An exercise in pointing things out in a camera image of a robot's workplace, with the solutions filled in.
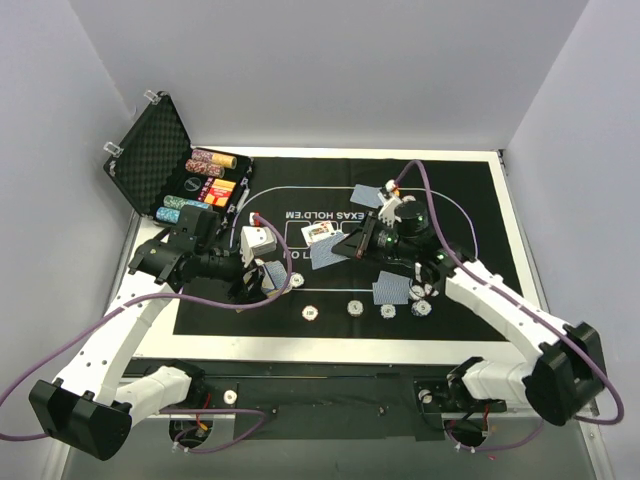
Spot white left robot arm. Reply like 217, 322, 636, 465
29, 206, 277, 461

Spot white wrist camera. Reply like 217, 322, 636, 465
240, 226, 277, 267
377, 179, 402, 227

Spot aluminium front rail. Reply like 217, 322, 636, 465
59, 377, 600, 420

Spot blue playing card box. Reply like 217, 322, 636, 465
243, 259, 287, 297

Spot teal chip roll lower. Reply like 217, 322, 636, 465
155, 207, 180, 224

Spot face up community card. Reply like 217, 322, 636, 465
301, 221, 335, 246

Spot teal chip roll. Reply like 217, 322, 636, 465
155, 207, 180, 224
163, 195, 211, 211

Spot red 100 chip stack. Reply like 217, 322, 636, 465
301, 305, 319, 322

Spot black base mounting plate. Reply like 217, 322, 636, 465
180, 361, 516, 441

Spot grey 1 chip stack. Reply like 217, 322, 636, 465
347, 300, 364, 318

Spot face down community card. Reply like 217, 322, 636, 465
310, 231, 348, 270

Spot blue 5 chip stack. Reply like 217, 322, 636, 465
379, 304, 397, 319

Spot black poker table mat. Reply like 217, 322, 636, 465
173, 158, 530, 341

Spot blue chips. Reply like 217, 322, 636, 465
290, 272, 305, 288
411, 299, 432, 318

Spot black chip carrying case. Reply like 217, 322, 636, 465
103, 90, 254, 237

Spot orange card deck box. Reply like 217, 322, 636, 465
198, 177, 236, 207

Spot grey chips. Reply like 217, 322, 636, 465
409, 285, 425, 301

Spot brown chip roll top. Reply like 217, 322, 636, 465
191, 149, 237, 169

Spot teal chip roll upper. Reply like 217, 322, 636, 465
163, 195, 211, 211

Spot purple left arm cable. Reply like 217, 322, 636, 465
0, 212, 294, 455

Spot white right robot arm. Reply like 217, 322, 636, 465
332, 201, 606, 426

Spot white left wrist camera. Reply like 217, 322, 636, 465
240, 226, 277, 267

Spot black round dealer puck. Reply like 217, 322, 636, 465
184, 177, 202, 192

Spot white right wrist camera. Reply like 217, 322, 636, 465
377, 179, 402, 227

